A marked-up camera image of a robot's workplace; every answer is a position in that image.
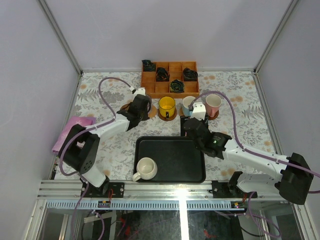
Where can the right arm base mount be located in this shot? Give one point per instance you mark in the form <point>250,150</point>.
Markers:
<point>230,189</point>

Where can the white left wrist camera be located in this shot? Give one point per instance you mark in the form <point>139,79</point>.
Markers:
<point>138,91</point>

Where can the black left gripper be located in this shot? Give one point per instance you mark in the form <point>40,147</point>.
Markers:
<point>142,105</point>

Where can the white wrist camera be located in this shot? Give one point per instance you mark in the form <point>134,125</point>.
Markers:
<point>198,111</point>
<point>138,91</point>

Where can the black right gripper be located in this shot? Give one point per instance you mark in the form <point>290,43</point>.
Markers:
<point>182,130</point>

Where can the white cup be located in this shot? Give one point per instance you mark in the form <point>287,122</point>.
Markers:
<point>146,169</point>

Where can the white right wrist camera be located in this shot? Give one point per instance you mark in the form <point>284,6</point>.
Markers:
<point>198,111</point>

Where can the rolled dark cloth back-left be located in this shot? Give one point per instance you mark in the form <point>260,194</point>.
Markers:
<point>148,66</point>

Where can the rolled dark cloth right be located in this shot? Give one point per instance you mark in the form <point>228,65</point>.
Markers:
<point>190,75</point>

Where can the woven rattan coaster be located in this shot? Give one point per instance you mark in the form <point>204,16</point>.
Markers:
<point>153,112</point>
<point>180,112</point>

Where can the light blue cup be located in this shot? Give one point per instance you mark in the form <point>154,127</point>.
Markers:
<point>185,105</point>

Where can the rolled dark cloth green floral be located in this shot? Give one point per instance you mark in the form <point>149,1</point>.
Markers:
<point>176,86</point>

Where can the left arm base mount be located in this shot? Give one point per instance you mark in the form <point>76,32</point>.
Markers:
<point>110,190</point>

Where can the dark wooden coaster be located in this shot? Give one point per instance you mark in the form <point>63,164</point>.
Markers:
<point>215,115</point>
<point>172,116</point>
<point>125,109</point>

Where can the rolled dark cloth orange pattern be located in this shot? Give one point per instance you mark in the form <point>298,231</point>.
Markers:
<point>162,75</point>

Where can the purple cup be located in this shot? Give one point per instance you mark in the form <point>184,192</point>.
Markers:
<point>149,104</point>

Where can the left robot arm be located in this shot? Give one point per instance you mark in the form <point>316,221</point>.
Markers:
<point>79,150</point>

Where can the yellow cup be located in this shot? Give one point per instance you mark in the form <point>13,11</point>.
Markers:
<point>167,107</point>

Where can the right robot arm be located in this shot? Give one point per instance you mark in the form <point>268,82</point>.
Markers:
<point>288,176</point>

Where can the wooden compartment tray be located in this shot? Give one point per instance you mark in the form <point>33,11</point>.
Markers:
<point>157,90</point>

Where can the black serving tray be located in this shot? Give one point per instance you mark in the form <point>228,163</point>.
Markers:
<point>177,159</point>

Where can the pink cup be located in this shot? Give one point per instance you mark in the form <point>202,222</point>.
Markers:
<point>212,104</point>

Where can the pink patterned cloth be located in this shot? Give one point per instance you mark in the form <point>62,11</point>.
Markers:
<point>74,120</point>

